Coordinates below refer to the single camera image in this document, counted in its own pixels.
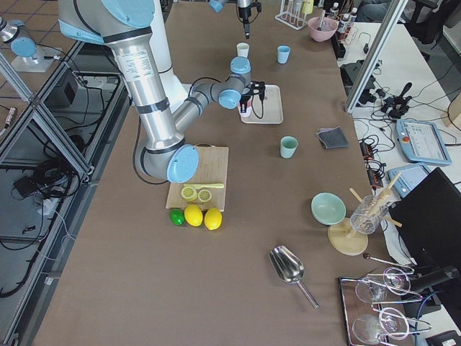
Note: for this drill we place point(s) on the wine glass lower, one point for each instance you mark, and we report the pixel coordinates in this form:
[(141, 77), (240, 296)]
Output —
[(388, 326)]

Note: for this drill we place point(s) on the yellow lemon lower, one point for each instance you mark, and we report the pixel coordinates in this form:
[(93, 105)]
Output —
[(213, 219)]

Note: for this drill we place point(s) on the green lime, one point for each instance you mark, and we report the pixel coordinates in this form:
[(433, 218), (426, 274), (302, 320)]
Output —
[(177, 217)]

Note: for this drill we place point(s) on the green cup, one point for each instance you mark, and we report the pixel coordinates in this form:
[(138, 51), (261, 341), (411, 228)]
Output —
[(288, 146)]

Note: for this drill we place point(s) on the lemon half slice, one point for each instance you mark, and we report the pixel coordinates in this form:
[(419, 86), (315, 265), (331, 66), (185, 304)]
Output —
[(204, 195), (189, 194)]

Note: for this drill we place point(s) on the black monitor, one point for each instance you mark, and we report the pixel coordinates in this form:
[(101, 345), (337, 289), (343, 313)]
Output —
[(430, 217)]

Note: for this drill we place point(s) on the beige rabbit tray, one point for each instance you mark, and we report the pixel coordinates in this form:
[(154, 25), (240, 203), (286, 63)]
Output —
[(268, 111)]

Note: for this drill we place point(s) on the lemon half slice lower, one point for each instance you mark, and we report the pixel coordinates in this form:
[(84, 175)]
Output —
[(204, 195)]

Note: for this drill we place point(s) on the teach pendant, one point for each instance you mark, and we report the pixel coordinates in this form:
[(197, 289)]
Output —
[(410, 176), (420, 141)]

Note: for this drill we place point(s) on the pink cup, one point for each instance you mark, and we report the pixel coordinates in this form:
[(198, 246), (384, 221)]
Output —
[(245, 109)]

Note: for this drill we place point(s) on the mirror tray with rack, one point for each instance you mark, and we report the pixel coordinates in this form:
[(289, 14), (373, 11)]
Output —
[(353, 307)]

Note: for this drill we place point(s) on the metal scoop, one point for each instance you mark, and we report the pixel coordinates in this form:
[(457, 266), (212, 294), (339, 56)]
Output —
[(290, 269)]

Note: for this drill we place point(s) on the white cup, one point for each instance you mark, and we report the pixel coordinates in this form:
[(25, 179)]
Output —
[(242, 50)]

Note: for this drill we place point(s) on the white wire rack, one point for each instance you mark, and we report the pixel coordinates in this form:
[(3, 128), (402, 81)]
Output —
[(291, 14)]

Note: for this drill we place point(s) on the aluminium frame post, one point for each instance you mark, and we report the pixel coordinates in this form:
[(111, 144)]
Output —
[(389, 21)]

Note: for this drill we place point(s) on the yellow plastic knife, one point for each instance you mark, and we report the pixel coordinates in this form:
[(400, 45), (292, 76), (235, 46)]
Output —
[(203, 185)]

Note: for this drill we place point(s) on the clear textured glass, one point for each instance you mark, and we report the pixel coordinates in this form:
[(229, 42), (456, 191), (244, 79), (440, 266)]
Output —
[(369, 214)]

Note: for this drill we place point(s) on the wooden cup tree stand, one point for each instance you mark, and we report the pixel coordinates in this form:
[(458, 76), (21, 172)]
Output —
[(350, 236)]

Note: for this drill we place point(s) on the lemon half slice upper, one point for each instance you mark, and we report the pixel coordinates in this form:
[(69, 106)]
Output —
[(189, 194)]

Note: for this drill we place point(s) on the teach pendant lower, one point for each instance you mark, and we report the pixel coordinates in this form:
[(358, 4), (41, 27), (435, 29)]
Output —
[(410, 176)]

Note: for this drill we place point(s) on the yellow lemon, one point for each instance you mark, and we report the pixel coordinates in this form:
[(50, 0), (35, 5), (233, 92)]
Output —
[(193, 215), (213, 219)]

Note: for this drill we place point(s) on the wooden cutting board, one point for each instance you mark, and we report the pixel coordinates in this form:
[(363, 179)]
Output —
[(213, 168)]

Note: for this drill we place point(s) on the grey cloth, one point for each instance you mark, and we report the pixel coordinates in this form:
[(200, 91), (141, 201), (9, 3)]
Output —
[(332, 138)]

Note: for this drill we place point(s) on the light green bowl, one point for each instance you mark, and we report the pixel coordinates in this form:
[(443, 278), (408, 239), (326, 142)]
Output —
[(328, 209)]

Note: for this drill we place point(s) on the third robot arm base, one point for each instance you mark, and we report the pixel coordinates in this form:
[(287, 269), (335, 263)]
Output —
[(29, 58)]

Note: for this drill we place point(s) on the wine glass upper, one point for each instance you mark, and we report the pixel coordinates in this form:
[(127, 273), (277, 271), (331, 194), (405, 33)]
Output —
[(374, 287)]

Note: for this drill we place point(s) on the yellow lemon upper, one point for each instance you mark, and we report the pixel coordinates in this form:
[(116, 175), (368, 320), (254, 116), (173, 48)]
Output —
[(193, 215)]

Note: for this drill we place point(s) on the pink mixing bowl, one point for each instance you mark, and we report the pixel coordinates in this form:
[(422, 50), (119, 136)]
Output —
[(323, 32)]

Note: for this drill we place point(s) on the wine glass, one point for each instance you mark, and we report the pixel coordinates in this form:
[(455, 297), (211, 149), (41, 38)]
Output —
[(374, 287), (388, 326)]

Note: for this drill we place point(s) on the teach pendant upper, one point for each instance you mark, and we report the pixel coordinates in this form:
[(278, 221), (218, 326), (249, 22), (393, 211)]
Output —
[(420, 141)]

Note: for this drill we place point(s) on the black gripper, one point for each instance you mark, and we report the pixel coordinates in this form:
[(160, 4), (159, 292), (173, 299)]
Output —
[(245, 99), (243, 11)]

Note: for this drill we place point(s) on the blue cup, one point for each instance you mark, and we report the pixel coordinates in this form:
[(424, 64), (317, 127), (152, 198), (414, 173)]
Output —
[(283, 53)]

